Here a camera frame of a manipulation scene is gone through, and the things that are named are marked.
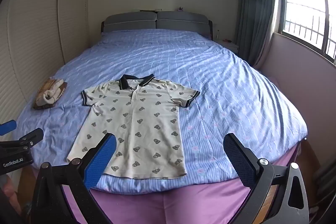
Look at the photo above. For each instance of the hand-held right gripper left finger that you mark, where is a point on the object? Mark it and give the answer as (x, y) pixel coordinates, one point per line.
(102, 158)

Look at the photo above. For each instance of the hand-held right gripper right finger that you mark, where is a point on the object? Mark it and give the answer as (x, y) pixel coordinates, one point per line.
(237, 158)

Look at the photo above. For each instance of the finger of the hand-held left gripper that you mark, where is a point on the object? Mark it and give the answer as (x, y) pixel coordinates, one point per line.
(8, 127)
(32, 136)

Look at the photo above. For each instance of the cream printed polo shirt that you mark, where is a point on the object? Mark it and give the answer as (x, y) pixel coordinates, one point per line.
(147, 121)

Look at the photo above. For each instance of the folded brown patterned garment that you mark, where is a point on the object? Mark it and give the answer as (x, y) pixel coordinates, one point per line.
(63, 87)

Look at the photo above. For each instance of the bed with blue floral sheet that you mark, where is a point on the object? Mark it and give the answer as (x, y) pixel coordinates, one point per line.
(223, 82)

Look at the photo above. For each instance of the cream louvered wardrobe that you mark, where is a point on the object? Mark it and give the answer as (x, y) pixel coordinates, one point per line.
(34, 29)

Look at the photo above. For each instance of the white nightstand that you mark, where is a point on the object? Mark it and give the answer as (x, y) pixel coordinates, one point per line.
(231, 46)

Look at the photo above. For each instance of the grey padded headboard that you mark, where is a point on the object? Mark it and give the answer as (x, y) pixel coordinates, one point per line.
(131, 20)

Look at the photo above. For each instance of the dark flat items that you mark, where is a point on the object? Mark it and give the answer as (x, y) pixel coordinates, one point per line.
(149, 10)

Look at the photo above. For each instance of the teal curtain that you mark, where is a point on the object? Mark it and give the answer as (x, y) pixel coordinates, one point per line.
(256, 3)

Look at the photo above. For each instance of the barred window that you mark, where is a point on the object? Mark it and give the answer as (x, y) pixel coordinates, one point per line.
(302, 3)

